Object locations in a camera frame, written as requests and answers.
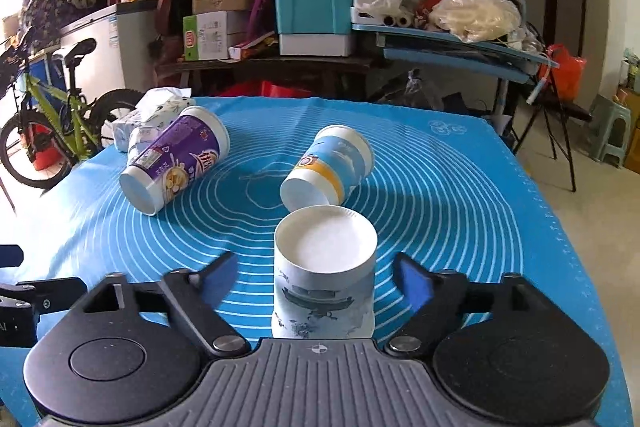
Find black folding chair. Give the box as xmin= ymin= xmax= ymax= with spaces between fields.
xmin=519 ymin=96 xmax=594 ymax=193

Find white landscape print paper cup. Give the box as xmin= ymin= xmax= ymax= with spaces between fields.
xmin=271 ymin=205 xmax=379 ymax=341

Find blue and yellow paper cup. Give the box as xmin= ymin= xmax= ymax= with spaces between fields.
xmin=279 ymin=125 xmax=375 ymax=212

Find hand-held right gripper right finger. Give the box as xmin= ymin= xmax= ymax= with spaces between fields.
xmin=384 ymin=252 xmax=553 ymax=355

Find green plastic stool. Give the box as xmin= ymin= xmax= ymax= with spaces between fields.
xmin=588 ymin=94 xmax=632 ymax=168

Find blue ringed silicone mat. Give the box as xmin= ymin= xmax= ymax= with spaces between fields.
xmin=0 ymin=95 xmax=634 ymax=427

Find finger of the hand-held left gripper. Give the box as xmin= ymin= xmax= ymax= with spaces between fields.
xmin=0 ymin=245 xmax=24 ymax=269
xmin=0 ymin=276 xmax=89 ymax=314

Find purple paper cup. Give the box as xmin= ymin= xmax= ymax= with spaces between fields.
xmin=119 ymin=105 xmax=231 ymax=216

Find dark floral bag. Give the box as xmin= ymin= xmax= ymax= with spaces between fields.
xmin=19 ymin=0 xmax=84 ymax=39

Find orange plastic bag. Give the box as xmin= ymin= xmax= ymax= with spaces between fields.
xmin=544 ymin=44 xmax=587 ymax=102

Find green bicycle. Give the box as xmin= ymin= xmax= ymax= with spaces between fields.
xmin=0 ymin=26 xmax=147 ymax=190

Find clear bag of white discs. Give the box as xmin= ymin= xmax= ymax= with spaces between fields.
xmin=429 ymin=0 xmax=524 ymax=44

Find dark wooden table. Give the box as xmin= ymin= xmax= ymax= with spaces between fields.
xmin=154 ymin=53 xmax=387 ymax=104

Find green and white carton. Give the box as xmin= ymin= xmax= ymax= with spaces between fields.
xmin=182 ymin=10 xmax=252 ymax=62

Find white foam box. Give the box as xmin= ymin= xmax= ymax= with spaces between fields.
xmin=278 ymin=32 xmax=357 ymax=57

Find blue tilting desk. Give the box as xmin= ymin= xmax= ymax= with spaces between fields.
xmin=351 ymin=21 xmax=560 ymax=144

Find white tissue pack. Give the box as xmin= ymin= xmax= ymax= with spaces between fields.
xmin=112 ymin=87 xmax=197 ymax=153

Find white chest freezer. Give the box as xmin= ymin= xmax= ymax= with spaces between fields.
xmin=50 ymin=0 xmax=162 ymax=108

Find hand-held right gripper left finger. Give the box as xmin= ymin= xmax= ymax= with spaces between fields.
xmin=80 ymin=251 xmax=252 ymax=358

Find white paper rolls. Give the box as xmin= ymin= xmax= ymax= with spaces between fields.
xmin=382 ymin=11 xmax=416 ymax=29

